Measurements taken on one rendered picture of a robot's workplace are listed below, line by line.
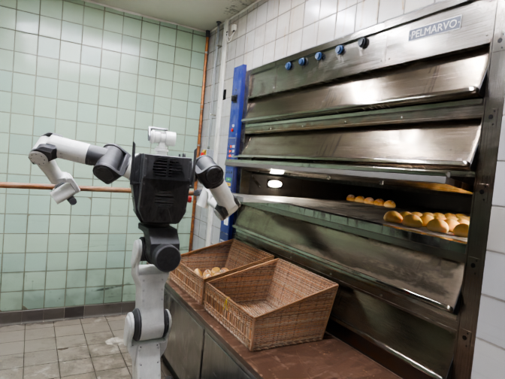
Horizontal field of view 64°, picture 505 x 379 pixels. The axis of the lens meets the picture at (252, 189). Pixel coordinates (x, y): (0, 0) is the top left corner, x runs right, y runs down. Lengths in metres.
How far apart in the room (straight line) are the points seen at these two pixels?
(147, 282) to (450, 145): 1.39
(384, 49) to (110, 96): 2.35
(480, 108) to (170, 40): 2.82
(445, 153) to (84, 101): 2.79
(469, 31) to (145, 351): 1.88
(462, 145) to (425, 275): 0.52
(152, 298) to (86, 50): 2.32
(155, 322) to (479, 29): 1.76
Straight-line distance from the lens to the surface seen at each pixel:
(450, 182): 1.53
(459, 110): 1.71
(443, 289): 1.71
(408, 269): 1.81
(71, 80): 3.63
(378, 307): 1.97
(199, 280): 2.41
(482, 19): 1.78
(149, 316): 1.96
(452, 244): 1.67
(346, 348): 2.08
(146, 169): 1.69
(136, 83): 3.71
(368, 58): 2.11
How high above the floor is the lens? 1.38
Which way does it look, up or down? 3 degrees down
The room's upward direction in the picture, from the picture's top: 5 degrees clockwise
